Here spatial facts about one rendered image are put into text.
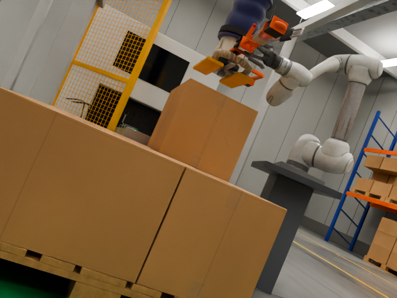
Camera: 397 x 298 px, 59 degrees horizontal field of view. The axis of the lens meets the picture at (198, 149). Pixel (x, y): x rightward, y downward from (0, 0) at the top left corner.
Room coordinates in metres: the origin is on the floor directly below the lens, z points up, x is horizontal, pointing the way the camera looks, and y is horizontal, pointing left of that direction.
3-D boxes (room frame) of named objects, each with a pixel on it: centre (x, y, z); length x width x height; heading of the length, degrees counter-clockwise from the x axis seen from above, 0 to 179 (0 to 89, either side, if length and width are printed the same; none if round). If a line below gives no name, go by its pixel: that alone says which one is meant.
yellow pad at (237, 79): (2.07, -0.04, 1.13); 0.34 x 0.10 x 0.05; 15
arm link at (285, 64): (1.85, -0.24, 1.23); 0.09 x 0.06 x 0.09; 15
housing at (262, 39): (1.59, -0.07, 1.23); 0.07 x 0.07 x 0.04; 15
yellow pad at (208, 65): (2.02, 0.15, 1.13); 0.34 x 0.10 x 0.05; 15
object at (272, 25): (1.46, -0.09, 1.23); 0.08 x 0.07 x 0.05; 15
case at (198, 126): (2.04, 0.05, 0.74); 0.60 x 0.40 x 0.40; 14
